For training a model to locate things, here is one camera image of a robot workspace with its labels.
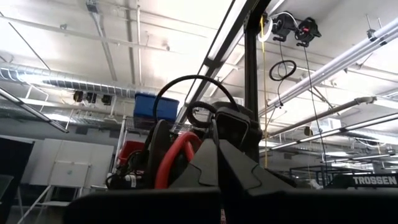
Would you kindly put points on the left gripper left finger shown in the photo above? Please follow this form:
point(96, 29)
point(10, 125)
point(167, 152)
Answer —
point(202, 171)

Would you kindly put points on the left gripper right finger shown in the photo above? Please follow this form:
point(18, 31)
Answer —
point(242, 174)

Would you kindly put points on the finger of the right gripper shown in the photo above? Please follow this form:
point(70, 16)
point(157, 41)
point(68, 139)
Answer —
point(214, 130)

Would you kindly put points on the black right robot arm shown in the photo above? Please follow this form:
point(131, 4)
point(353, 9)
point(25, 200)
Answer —
point(342, 183)

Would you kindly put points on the blue storage bin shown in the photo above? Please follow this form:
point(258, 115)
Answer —
point(144, 107)

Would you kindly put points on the white ceiling pipe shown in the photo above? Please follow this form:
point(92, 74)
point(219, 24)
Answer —
point(335, 65)

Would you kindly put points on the black partition panel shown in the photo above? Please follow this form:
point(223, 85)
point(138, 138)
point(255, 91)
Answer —
point(12, 168)

